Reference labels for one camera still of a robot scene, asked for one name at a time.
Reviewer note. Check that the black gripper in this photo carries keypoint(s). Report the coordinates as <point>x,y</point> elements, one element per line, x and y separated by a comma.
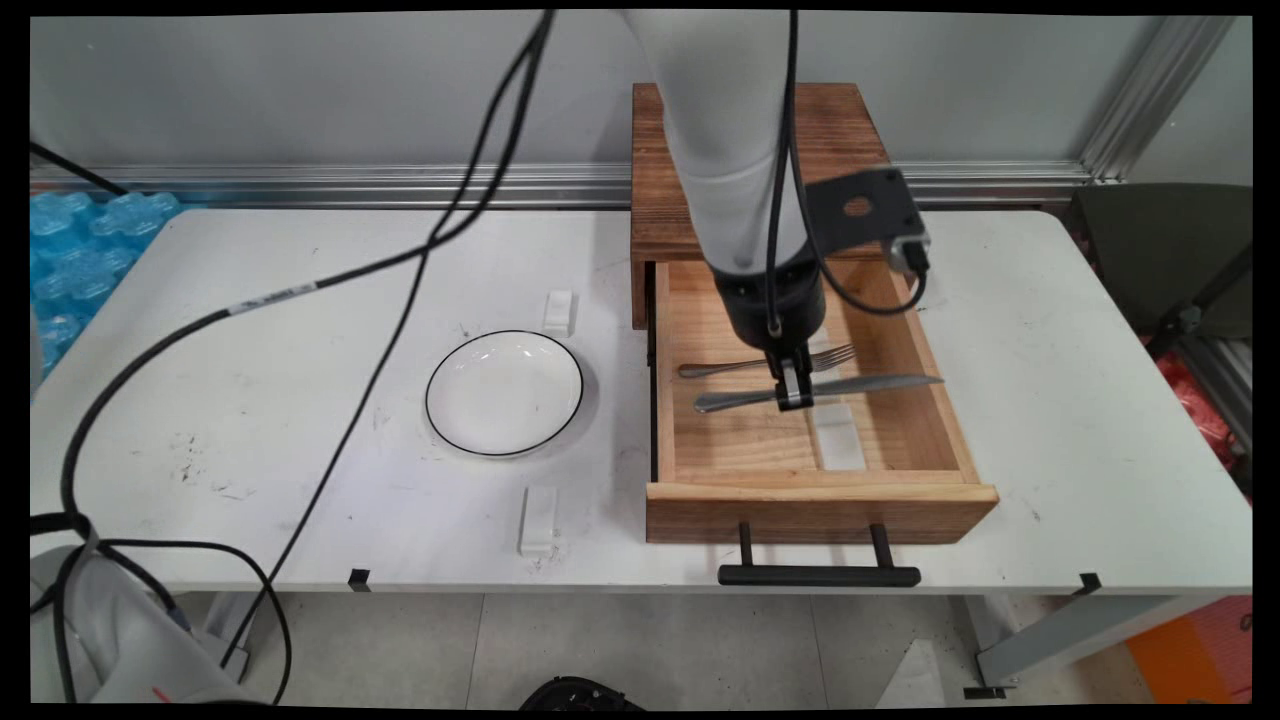
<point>745,300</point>

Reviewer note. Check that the silver table knife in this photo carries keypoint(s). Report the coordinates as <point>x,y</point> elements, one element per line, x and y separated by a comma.
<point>870,384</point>

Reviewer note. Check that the grey robot base cover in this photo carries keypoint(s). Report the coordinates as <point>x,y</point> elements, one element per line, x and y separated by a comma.
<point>120,640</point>

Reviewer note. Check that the white ceramic cutlery rest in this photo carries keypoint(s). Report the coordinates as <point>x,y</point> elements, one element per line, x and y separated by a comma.
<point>559,312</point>
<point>824,337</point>
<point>537,520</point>
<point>840,440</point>

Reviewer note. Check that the silver fork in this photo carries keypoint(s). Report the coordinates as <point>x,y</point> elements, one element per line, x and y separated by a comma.
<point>720,367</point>

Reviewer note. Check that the light wooden drawer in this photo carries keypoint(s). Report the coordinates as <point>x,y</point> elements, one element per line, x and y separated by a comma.
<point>740,440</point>

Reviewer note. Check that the dark wooden cabinet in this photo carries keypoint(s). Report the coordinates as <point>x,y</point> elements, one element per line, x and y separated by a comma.
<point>660,180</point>

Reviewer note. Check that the white plate with black rim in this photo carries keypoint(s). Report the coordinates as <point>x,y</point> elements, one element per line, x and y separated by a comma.
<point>505,395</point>

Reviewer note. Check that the small black table clip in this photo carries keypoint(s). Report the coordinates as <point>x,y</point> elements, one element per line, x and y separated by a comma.
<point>1090,583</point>
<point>359,578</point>

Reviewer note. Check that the white table leg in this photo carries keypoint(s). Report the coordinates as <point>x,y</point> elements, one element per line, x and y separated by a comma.
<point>1050,640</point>

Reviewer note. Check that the black equipment on floor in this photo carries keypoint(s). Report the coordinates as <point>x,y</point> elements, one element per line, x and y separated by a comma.
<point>580,697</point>

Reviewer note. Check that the red bag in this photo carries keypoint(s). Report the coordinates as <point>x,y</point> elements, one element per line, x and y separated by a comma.
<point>1200,405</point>

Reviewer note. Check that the orange box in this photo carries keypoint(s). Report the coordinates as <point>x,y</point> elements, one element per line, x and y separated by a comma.
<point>1190,650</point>

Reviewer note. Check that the blue bubble wrap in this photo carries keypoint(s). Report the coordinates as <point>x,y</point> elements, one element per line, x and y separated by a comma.
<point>80,260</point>

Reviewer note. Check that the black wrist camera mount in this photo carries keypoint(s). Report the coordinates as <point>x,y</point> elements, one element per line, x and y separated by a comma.
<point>835,225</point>

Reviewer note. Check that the small silver wrist camera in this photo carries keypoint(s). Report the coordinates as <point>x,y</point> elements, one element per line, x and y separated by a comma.
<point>908,255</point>

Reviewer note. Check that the grey metal floor frame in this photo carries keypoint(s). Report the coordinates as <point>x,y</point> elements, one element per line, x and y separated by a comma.
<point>1225,375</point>

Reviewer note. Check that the horizontal aluminium rail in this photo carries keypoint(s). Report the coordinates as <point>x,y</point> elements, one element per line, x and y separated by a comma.
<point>400,185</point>

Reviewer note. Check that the slanted aluminium post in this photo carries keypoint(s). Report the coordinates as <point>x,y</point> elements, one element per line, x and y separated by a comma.
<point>1150,100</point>

